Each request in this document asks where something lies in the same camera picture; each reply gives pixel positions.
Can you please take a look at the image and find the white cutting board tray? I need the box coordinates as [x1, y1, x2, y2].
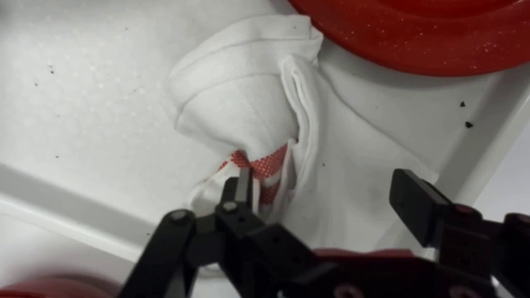
[0, 0, 528, 275]

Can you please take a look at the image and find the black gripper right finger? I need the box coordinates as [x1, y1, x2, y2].
[388, 169, 530, 298]

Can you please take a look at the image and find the white towel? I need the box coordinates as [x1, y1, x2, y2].
[170, 15, 425, 251]

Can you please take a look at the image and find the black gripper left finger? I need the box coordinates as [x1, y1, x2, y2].
[117, 170, 314, 298]

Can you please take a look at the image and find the red plate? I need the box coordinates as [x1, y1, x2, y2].
[287, 0, 530, 76]

